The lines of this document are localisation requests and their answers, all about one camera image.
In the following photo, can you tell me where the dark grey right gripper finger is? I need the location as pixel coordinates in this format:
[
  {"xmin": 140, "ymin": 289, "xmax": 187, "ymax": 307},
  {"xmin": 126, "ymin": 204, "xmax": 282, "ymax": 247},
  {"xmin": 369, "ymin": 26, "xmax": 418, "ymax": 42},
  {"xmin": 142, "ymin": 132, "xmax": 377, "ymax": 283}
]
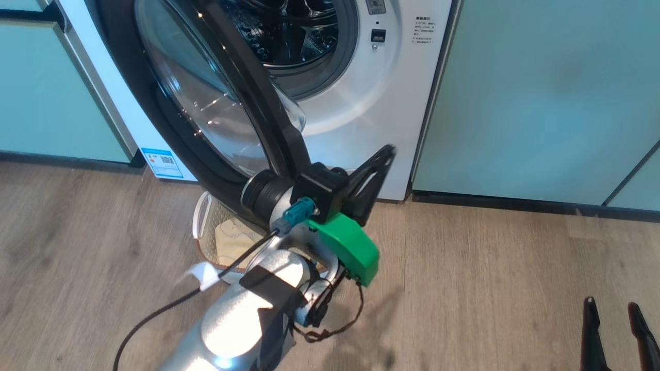
[
  {"xmin": 581, "ymin": 297, "xmax": 612, "ymax": 371},
  {"xmin": 627, "ymin": 302, "xmax": 660, "ymax": 371}
]

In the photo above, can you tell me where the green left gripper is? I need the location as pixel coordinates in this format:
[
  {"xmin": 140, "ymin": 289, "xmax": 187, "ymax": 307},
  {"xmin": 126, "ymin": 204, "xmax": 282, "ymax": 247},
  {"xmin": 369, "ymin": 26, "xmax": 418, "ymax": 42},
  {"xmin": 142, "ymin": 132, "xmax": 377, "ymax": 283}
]
[{"xmin": 304, "ymin": 144, "xmax": 398, "ymax": 288}]

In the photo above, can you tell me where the dark round washer door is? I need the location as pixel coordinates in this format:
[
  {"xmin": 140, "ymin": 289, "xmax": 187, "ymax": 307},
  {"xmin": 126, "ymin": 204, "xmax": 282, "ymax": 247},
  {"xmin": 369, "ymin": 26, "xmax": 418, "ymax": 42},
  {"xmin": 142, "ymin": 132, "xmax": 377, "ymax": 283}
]
[{"xmin": 85, "ymin": 0, "xmax": 314, "ymax": 230}]

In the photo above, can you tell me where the yellow bear print garment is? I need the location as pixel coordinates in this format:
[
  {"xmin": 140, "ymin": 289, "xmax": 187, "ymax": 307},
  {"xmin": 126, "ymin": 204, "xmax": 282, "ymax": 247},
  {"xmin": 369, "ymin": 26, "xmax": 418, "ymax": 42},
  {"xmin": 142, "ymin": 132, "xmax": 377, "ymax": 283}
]
[{"xmin": 213, "ymin": 217, "xmax": 269, "ymax": 268}]

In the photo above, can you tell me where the white front-load washing machine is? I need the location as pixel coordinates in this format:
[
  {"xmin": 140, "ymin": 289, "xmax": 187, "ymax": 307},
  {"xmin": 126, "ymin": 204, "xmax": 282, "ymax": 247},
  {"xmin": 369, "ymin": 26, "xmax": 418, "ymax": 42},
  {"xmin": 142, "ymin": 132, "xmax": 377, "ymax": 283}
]
[{"xmin": 56, "ymin": 0, "xmax": 463, "ymax": 203}]

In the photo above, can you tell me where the stainless steel washing machine drum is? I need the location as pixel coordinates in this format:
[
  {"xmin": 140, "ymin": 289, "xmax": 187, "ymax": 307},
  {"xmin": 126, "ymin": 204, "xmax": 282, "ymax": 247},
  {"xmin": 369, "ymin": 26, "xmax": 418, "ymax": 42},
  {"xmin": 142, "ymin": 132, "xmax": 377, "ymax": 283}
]
[{"xmin": 219, "ymin": 0, "xmax": 344, "ymax": 71}]

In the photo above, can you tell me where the dark cabinet plinth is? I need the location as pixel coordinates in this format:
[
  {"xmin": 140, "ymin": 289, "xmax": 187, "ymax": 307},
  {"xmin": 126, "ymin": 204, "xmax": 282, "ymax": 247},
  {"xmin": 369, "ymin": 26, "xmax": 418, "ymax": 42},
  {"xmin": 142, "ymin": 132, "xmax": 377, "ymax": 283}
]
[
  {"xmin": 411, "ymin": 190, "xmax": 660, "ymax": 224},
  {"xmin": 0, "ymin": 149, "xmax": 148, "ymax": 169}
]

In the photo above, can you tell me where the plain teal cabinet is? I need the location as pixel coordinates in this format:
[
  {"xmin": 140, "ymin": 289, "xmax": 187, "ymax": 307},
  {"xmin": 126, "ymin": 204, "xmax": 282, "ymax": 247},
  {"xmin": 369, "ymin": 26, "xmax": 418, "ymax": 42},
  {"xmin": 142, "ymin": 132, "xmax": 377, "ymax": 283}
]
[{"xmin": 411, "ymin": 0, "xmax": 660, "ymax": 207}]

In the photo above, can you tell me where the white perforated laundry basket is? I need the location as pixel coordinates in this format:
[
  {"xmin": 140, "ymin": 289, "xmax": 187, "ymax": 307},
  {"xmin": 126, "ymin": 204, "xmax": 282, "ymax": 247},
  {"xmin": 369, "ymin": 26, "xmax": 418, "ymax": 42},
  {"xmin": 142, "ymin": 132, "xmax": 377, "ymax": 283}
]
[{"xmin": 192, "ymin": 191, "xmax": 341, "ymax": 275}]

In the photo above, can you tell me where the white tape tag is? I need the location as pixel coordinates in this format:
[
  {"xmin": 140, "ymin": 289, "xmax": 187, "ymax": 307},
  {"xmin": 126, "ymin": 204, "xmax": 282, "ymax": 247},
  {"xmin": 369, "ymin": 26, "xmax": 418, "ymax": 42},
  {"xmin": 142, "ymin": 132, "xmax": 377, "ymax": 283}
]
[{"xmin": 174, "ymin": 261, "xmax": 224, "ymax": 293}]

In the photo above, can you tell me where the blue energy label sticker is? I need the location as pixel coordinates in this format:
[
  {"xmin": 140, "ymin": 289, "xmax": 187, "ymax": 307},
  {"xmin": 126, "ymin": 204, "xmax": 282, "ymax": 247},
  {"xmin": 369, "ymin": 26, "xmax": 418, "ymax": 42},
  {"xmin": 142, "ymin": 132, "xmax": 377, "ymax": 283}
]
[{"xmin": 140, "ymin": 147, "xmax": 184, "ymax": 180}]

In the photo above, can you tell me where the teal drawer cabinet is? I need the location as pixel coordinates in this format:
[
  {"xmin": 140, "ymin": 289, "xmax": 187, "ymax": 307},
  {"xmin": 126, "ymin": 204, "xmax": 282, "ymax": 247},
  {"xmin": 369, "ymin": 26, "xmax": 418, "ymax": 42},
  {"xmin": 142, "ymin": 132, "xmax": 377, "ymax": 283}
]
[{"xmin": 0, "ymin": 0, "xmax": 139, "ymax": 165}]

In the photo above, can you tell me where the teal cable connector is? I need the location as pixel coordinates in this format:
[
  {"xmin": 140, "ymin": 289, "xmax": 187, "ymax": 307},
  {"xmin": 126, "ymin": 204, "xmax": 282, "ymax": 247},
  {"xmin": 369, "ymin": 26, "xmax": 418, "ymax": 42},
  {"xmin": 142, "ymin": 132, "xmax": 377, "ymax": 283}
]
[{"xmin": 271, "ymin": 196, "xmax": 317, "ymax": 234}]

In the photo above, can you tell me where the thin brown wire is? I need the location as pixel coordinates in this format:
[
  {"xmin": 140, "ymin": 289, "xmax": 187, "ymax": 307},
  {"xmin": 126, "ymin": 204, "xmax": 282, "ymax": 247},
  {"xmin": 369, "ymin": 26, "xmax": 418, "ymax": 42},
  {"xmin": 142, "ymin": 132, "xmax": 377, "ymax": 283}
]
[{"xmin": 291, "ymin": 267, "xmax": 366, "ymax": 344}]

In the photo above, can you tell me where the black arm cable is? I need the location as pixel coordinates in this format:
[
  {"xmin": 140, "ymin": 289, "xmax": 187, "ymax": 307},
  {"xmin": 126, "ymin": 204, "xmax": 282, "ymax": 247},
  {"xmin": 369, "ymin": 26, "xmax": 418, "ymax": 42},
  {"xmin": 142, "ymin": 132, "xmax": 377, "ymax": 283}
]
[{"xmin": 112, "ymin": 229, "xmax": 282, "ymax": 371}]

